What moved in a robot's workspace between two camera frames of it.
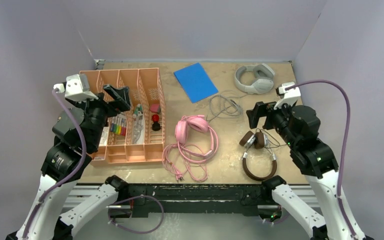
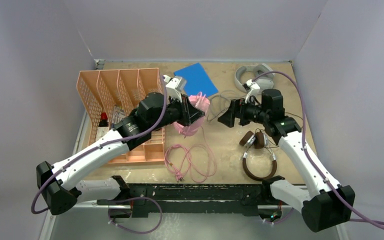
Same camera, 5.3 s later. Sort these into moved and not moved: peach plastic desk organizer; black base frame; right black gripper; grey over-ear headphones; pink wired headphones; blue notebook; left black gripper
Moved: pink wired headphones; left black gripper; right black gripper
Not moved: grey over-ear headphones; blue notebook; black base frame; peach plastic desk organizer
